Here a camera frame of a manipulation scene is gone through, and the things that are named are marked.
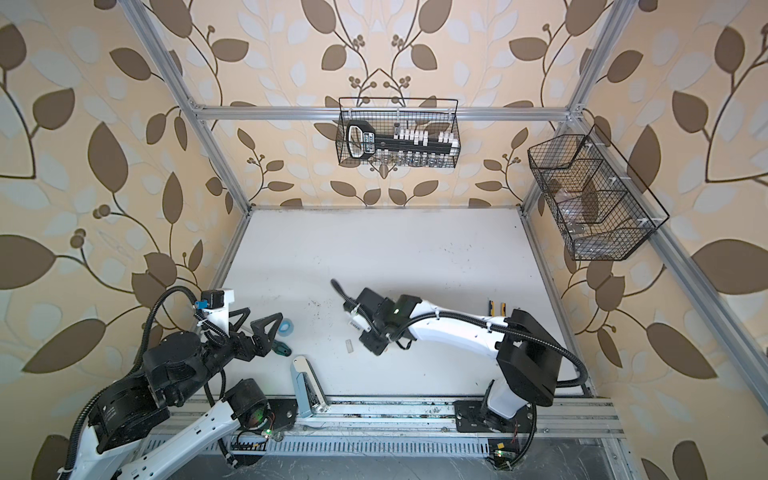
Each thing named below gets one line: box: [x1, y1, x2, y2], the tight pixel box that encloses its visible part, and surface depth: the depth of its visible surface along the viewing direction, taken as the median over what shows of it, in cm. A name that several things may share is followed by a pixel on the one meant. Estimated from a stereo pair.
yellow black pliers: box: [488, 300, 507, 317], surface depth 95 cm
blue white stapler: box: [291, 356, 329, 418], surface depth 78 cm
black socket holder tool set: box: [347, 120, 459, 160], surface depth 84 cm
